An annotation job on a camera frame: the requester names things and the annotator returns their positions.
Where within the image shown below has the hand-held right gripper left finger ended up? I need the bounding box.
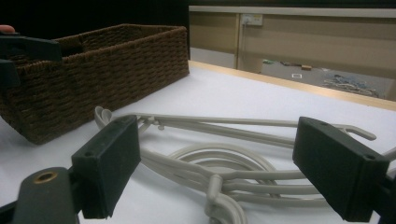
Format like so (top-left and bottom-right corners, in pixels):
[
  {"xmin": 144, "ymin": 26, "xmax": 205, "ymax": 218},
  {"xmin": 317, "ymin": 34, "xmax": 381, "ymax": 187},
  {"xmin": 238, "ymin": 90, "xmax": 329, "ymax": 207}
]
[{"xmin": 70, "ymin": 114, "xmax": 142, "ymax": 219}]

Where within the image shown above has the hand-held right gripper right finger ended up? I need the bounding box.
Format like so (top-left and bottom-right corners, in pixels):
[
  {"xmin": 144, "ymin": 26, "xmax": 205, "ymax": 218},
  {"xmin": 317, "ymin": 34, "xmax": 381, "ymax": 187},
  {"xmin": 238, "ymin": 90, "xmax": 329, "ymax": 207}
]
[{"xmin": 291, "ymin": 116, "xmax": 390, "ymax": 223}]

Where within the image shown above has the brown woven basket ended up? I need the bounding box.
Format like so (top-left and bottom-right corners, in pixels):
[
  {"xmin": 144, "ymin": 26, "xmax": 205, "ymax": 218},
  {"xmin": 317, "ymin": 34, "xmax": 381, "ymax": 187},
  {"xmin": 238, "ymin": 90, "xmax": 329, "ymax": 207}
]
[{"xmin": 0, "ymin": 22, "xmax": 191, "ymax": 146}]

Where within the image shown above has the grey plastic clothes hanger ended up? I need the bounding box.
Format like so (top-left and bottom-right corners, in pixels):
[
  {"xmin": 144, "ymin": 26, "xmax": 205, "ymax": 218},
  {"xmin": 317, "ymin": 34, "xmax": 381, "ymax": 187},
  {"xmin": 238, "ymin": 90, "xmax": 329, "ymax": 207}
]
[
  {"xmin": 93, "ymin": 105, "xmax": 378, "ymax": 149},
  {"xmin": 139, "ymin": 142, "xmax": 396, "ymax": 188},
  {"xmin": 139, "ymin": 148, "xmax": 344, "ymax": 224}
]

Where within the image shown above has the pile of cables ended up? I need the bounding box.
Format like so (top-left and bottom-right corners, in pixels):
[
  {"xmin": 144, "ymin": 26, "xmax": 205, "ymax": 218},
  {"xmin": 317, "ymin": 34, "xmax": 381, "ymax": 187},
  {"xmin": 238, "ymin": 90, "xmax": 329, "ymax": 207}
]
[{"xmin": 321, "ymin": 72, "xmax": 381, "ymax": 98}]

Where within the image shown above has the white wall socket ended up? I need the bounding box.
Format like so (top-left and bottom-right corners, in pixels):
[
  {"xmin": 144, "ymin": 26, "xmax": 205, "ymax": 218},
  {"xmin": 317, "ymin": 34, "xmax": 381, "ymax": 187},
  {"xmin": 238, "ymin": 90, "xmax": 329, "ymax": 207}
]
[{"xmin": 240, "ymin": 13, "xmax": 263, "ymax": 27}]

